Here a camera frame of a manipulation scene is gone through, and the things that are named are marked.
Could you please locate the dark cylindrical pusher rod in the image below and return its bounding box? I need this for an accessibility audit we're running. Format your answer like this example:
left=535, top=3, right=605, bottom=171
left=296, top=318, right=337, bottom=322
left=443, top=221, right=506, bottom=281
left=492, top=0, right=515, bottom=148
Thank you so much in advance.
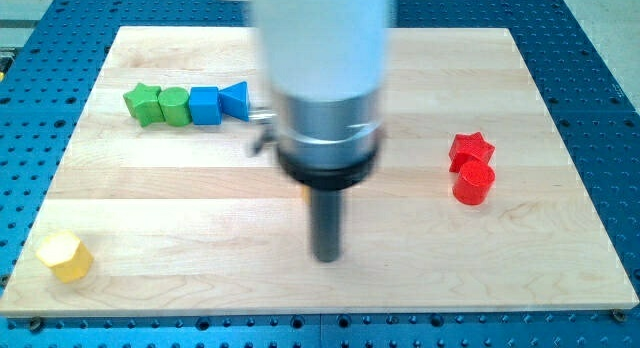
left=310, top=188, right=343, bottom=263

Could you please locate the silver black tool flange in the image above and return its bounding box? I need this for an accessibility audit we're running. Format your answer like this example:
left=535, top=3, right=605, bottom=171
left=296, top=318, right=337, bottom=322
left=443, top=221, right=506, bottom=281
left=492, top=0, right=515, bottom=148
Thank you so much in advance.
left=249, top=87, right=382, bottom=191

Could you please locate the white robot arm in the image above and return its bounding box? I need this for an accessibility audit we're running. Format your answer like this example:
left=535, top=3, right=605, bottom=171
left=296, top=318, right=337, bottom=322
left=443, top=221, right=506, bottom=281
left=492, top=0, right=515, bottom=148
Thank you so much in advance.
left=229, top=0, right=392, bottom=262

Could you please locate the blue triangle block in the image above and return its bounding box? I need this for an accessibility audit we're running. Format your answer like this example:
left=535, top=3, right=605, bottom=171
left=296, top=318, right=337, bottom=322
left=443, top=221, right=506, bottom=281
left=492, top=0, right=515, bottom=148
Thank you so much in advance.
left=219, top=81, right=250, bottom=122

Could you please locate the blue cube block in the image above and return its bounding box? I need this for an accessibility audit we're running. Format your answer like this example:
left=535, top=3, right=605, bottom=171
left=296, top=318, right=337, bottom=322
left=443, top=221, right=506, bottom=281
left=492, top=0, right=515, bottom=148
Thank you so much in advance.
left=189, top=87, right=222, bottom=125

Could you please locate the red star block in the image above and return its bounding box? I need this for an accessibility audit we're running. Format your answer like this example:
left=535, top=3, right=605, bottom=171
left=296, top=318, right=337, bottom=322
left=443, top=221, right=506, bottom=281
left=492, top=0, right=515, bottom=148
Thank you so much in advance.
left=448, top=132, right=495, bottom=172

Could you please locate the red cylinder block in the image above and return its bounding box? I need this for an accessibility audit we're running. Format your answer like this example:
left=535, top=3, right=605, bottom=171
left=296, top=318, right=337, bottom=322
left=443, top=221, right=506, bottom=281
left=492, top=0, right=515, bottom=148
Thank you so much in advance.
left=452, top=161, right=496, bottom=205

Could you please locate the green cylinder block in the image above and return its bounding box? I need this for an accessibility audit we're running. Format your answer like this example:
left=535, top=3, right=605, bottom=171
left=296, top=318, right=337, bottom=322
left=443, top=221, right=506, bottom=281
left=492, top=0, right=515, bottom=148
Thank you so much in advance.
left=158, top=87, right=192, bottom=127

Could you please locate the wooden board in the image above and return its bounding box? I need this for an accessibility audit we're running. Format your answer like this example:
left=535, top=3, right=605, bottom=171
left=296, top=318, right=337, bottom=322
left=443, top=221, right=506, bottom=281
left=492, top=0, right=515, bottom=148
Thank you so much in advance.
left=1, top=26, right=639, bottom=317

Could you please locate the green star block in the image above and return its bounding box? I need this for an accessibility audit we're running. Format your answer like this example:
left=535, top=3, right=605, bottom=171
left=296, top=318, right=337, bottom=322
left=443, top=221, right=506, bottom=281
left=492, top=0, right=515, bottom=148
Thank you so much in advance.
left=123, top=83, right=165, bottom=127

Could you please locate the yellow hexagon block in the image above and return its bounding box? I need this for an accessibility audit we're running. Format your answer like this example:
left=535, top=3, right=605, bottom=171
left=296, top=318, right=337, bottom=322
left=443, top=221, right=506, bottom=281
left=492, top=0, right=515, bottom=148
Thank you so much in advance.
left=36, top=231, right=94, bottom=283

